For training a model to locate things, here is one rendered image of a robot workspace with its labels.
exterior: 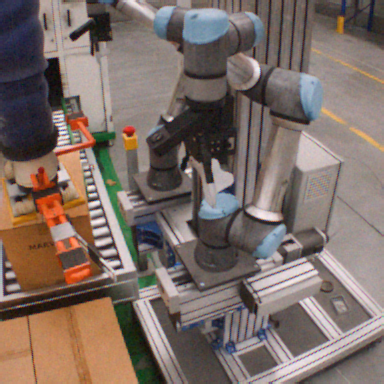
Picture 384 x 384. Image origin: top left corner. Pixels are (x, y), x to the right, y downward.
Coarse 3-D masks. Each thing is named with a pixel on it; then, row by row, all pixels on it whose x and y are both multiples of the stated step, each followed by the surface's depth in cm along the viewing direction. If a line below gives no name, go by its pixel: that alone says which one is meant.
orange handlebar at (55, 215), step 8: (80, 128) 175; (88, 136) 167; (80, 144) 161; (88, 144) 162; (56, 152) 156; (64, 152) 158; (32, 176) 142; (56, 208) 125; (48, 216) 122; (56, 216) 122; (64, 216) 123; (48, 224) 121; (72, 240) 114; (64, 248) 111; (80, 272) 103; (88, 272) 104; (80, 280) 104
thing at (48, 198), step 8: (48, 184) 134; (56, 184) 135; (32, 192) 131; (40, 192) 132; (48, 192) 132; (56, 192) 132; (40, 200) 127; (48, 200) 128; (56, 200) 130; (40, 208) 128; (48, 208) 130
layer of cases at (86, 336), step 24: (48, 312) 174; (72, 312) 175; (96, 312) 176; (0, 336) 161; (24, 336) 162; (48, 336) 163; (72, 336) 164; (96, 336) 165; (120, 336) 165; (0, 360) 151; (24, 360) 152; (48, 360) 153; (72, 360) 154; (96, 360) 155; (120, 360) 155
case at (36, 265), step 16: (64, 160) 206; (80, 160) 206; (80, 176) 193; (80, 208) 172; (0, 224) 162; (32, 224) 163; (80, 224) 170; (16, 240) 165; (32, 240) 167; (48, 240) 170; (16, 256) 169; (32, 256) 172; (48, 256) 174; (16, 272) 174; (32, 272) 176; (48, 272) 179; (96, 272) 188; (32, 288) 182
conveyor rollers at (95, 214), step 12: (60, 120) 343; (60, 132) 322; (60, 144) 307; (84, 156) 291; (84, 168) 277; (96, 204) 242; (96, 216) 235; (96, 228) 229; (96, 240) 215; (108, 240) 215; (108, 252) 208; (108, 264) 200; (120, 264) 203; (12, 276) 192; (12, 288) 185
